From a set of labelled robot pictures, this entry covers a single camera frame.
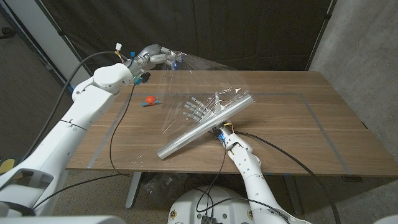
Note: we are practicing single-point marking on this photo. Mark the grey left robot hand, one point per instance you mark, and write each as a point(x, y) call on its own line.
point(146, 57)

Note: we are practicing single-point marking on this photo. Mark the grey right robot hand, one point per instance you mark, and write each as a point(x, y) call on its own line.
point(196, 110)

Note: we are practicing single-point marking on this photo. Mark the clear cling film sheet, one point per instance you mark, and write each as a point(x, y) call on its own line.
point(180, 87)

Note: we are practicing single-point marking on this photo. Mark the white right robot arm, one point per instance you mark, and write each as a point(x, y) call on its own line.
point(252, 174)

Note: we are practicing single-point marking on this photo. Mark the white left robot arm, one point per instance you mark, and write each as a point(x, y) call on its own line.
point(74, 124)

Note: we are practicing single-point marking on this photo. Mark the orange ball toy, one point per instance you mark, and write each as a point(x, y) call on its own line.
point(150, 99)

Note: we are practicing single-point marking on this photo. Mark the black fabric backdrop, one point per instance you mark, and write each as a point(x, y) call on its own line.
point(217, 31)

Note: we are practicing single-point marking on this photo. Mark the clear plastic bag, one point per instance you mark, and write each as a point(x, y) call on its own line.
point(161, 188)

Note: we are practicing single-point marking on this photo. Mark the black backdrop stand pole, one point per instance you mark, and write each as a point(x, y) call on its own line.
point(323, 25)
point(60, 31)

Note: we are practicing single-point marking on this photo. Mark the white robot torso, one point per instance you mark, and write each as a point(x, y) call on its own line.
point(189, 208)

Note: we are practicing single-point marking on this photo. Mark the grey table leg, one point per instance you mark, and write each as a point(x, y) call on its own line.
point(292, 194)
point(133, 189)

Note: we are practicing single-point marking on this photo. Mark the black box on torso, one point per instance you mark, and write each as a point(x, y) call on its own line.
point(209, 220)

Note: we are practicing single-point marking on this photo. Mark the white device with yellow pads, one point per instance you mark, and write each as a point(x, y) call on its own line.
point(6, 166)

